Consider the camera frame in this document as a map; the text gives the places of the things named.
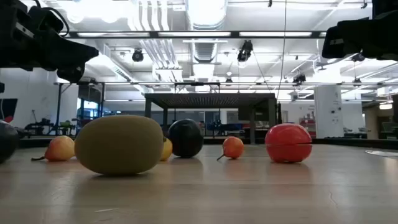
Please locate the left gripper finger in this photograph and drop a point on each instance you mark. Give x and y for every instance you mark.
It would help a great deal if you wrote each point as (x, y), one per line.
(72, 75)
(73, 56)

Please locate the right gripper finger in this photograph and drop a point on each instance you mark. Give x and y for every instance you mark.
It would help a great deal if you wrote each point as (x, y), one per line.
(349, 37)

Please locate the yellow-orange pear with stem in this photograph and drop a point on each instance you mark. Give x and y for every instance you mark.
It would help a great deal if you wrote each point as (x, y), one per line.
(60, 149)

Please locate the brown-green kiwi fruit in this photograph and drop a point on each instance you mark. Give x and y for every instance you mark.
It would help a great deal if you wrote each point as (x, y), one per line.
(118, 144)

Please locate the dark round fruit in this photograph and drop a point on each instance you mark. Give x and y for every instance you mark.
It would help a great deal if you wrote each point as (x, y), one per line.
(7, 141)

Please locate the small yellow-orange fruit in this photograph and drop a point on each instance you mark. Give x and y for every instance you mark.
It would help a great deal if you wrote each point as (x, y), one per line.
(167, 150)

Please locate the black round plum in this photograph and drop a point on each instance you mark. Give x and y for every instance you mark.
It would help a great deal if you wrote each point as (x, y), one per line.
(186, 138)

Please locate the small orange-red pear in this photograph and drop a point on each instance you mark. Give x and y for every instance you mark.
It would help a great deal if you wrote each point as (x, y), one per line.
(233, 147)

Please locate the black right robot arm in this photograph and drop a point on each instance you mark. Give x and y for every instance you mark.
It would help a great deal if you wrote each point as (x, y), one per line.
(385, 8)

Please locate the black ceiling spotlight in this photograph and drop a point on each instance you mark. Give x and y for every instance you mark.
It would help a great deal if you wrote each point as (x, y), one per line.
(358, 57)
(245, 51)
(137, 55)
(299, 78)

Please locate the white room pillar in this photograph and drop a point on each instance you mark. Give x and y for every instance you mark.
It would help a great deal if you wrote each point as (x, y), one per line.
(328, 109)

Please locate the grey perforated metal shelf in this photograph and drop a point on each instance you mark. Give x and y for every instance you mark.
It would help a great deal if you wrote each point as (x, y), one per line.
(210, 100)

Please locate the black wall monitor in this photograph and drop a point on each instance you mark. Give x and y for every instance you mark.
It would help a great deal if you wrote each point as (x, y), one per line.
(7, 107)

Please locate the black aluminium table frame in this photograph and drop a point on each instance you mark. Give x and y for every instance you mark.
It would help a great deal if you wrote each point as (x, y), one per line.
(342, 142)

